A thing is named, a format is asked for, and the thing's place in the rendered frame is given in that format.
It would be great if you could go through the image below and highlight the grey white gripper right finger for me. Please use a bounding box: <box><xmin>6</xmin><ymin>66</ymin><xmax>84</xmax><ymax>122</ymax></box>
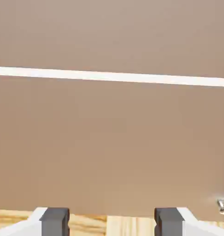
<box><xmin>153</xmin><ymin>206</ymin><xmax>224</xmax><ymax>236</ymax></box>

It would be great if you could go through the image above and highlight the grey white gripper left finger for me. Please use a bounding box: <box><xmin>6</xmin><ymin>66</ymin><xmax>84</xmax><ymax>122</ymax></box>
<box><xmin>0</xmin><ymin>206</ymin><xmax>71</xmax><ymax>236</ymax></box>

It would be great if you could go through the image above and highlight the tan cabinet door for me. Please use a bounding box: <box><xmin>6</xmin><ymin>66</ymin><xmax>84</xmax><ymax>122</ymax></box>
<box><xmin>0</xmin><ymin>75</ymin><xmax>224</xmax><ymax>223</ymax></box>
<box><xmin>0</xmin><ymin>0</ymin><xmax>224</xmax><ymax>79</ymax></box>

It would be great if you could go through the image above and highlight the silver metal door handle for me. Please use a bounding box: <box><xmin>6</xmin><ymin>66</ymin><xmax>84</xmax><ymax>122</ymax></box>
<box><xmin>215</xmin><ymin>196</ymin><xmax>224</xmax><ymax>216</ymax></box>

